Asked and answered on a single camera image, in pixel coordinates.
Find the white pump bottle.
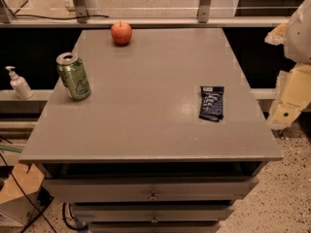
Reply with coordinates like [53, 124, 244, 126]
[6, 66, 33, 100]

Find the red apple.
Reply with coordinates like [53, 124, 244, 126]
[111, 21, 132, 45]

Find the top grey drawer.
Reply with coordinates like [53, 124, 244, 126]
[44, 177, 259, 203]

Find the right metal post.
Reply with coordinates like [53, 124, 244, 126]
[197, 0, 211, 23]

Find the metal post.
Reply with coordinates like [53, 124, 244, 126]
[73, 0, 88, 23]
[197, 0, 211, 23]

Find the bottom grey drawer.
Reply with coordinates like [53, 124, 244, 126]
[89, 222, 221, 233]

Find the cardboard box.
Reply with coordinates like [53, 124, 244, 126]
[0, 163, 45, 227]

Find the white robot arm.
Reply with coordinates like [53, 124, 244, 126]
[264, 0, 311, 130]

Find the grey drawer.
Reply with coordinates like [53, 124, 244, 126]
[44, 177, 259, 203]
[72, 203, 233, 223]
[89, 222, 221, 233]

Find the green soda can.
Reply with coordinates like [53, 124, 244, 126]
[56, 52, 90, 101]

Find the black floor cable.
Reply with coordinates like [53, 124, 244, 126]
[0, 152, 58, 233]

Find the dark blue rxbar wrapper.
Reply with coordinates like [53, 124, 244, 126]
[199, 86, 225, 122]

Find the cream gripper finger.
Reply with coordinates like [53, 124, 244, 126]
[267, 63, 311, 130]
[264, 23, 287, 46]

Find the left metal post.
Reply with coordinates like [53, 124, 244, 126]
[73, 0, 88, 23]

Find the black cable on ledge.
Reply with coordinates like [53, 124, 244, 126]
[13, 13, 111, 20]

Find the middle grey drawer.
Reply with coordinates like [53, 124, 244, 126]
[72, 203, 233, 223]

